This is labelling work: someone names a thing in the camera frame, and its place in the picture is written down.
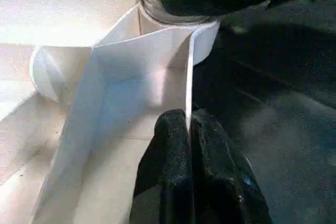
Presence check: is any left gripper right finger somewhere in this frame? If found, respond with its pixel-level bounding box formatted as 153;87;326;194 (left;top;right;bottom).
189;108;274;224

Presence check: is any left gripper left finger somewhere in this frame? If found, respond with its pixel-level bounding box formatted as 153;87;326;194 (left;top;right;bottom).
133;108;195;224

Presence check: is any white plastic table top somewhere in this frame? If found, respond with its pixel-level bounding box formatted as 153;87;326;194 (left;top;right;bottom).
0;0;222;224

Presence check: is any black work surface mat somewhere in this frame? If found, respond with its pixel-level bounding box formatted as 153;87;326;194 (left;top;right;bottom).
188;0;336;224

